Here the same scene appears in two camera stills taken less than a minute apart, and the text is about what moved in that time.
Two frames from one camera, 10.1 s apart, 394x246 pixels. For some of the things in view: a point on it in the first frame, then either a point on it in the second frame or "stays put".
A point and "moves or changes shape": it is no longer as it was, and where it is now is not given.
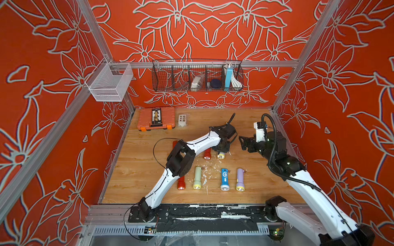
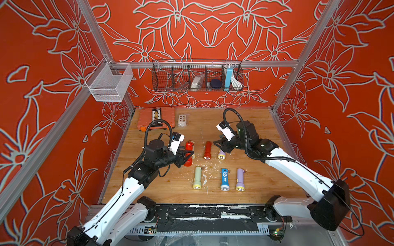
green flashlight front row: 198,178 stays put
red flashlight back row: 208,153 stays put
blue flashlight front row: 224,181 stays put
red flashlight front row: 181,183 moves or changes shape
